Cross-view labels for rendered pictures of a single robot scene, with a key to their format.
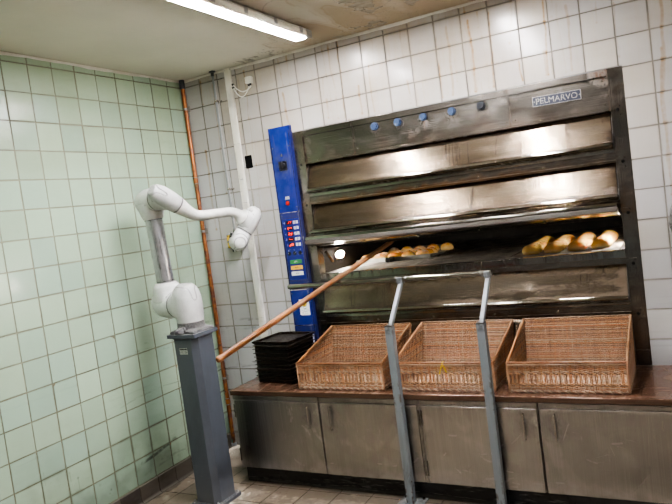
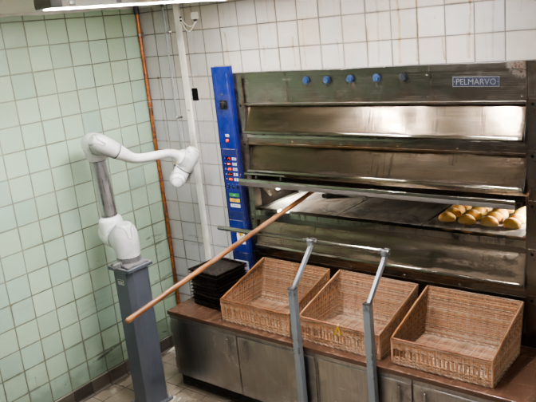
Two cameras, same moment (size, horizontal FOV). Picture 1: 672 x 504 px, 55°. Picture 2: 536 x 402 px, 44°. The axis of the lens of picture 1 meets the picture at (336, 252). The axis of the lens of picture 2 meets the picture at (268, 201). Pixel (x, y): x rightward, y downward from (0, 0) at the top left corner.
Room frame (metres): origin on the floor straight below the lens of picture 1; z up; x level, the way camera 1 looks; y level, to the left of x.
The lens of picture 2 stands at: (-0.14, -0.79, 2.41)
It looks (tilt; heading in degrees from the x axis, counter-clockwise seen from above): 15 degrees down; 11
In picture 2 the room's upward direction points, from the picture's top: 6 degrees counter-clockwise
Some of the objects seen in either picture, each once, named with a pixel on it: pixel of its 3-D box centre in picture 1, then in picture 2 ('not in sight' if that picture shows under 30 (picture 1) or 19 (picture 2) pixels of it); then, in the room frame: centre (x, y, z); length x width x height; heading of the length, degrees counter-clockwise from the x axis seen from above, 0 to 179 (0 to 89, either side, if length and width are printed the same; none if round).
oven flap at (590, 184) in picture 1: (448, 201); (368, 164); (3.73, -0.68, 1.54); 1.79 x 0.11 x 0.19; 62
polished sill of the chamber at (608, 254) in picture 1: (457, 266); (374, 224); (3.75, -0.69, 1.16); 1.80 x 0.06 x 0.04; 62
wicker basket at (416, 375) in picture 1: (455, 353); (358, 311); (3.49, -0.57, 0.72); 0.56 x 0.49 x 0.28; 60
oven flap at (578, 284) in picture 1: (459, 291); (374, 248); (3.73, -0.68, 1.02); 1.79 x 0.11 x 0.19; 62
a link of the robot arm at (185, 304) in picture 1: (186, 302); (125, 238); (3.68, 0.88, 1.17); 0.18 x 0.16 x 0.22; 45
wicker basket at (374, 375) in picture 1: (355, 355); (276, 294); (3.77, -0.04, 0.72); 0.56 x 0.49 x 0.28; 61
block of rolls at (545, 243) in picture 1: (571, 241); (494, 206); (3.84, -1.40, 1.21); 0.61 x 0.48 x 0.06; 152
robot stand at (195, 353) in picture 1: (204, 416); (141, 334); (3.67, 0.87, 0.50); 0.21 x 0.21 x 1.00; 60
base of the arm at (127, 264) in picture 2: (189, 327); (127, 260); (3.66, 0.88, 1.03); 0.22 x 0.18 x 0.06; 150
